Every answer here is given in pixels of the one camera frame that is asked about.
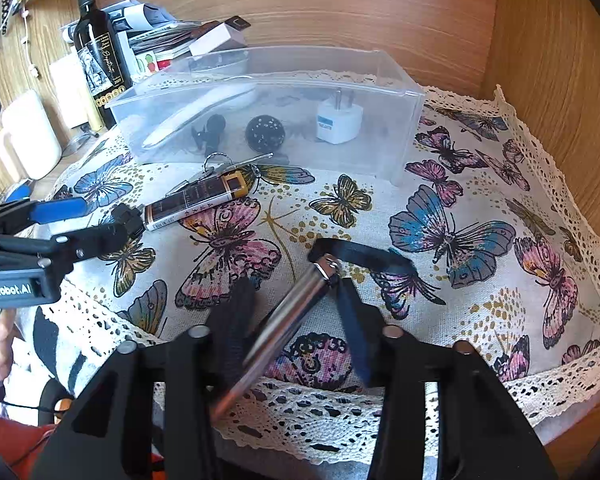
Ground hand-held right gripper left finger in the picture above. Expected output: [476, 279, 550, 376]
[34, 278, 257, 480]

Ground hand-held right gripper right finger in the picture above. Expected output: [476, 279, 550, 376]
[336, 277, 557, 480]

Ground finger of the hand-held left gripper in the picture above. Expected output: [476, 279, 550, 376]
[0, 203, 147, 274]
[0, 196, 89, 236]

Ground silver metal flashlight with strap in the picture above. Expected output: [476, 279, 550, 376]
[211, 237, 419, 419]

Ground brown labelled tube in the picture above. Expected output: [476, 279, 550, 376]
[143, 179, 232, 233]

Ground clear plastic storage box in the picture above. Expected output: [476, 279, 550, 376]
[105, 46, 426, 189]

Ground person's left hand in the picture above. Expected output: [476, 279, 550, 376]
[0, 307, 17, 382]

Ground blue plastic object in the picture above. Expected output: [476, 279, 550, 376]
[2, 182, 34, 206]

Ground black white patterned cloth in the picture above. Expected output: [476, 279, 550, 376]
[19, 304, 146, 397]

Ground bunch of keys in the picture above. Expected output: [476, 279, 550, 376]
[165, 152, 277, 197]

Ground small yellow device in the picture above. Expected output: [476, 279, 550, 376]
[220, 170, 251, 204]

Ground orange pants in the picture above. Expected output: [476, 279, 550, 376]
[0, 384, 61, 480]

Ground black clip microphone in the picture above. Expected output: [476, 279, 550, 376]
[189, 113, 229, 154]

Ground dark wine bottle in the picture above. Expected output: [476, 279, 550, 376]
[72, 0, 134, 131]

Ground black speckled ball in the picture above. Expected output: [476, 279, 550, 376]
[244, 114, 287, 154]

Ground butterfly print lace tablecloth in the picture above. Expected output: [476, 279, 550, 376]
[17, 69, 600, 467]

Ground stack of papers and booklets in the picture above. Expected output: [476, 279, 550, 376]
[60, 2, 216, 74]

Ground white plug adapter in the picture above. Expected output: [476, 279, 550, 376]
[314, 88, 359, 144]

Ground white cardboard box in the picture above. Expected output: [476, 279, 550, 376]
[188, 22, 249, 59]

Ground white cable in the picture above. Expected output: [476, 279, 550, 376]
[16, 2, 42, 82]

